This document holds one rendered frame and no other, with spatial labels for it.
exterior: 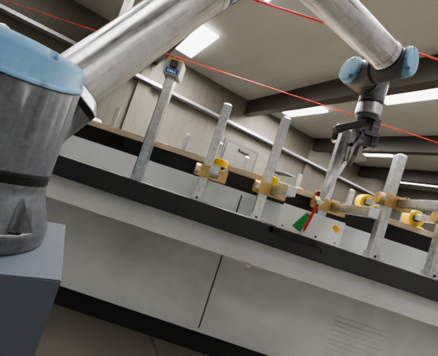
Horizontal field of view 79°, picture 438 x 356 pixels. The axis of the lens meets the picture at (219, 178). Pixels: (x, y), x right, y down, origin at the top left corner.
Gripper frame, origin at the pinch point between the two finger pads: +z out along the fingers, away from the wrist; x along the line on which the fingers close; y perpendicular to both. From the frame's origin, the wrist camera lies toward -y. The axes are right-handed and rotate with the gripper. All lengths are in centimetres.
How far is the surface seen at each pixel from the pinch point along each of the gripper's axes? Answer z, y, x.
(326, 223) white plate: 24.1, 0.9, 5.4
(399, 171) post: -5.1, 24.0, 6.4
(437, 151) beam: -188, 365, 443
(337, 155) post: -3.7, -2.2, 6.2
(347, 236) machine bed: 27.3, 21.7, 28.0
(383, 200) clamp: 8.5, 20.7, 5.8
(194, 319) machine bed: 86, -37, 27
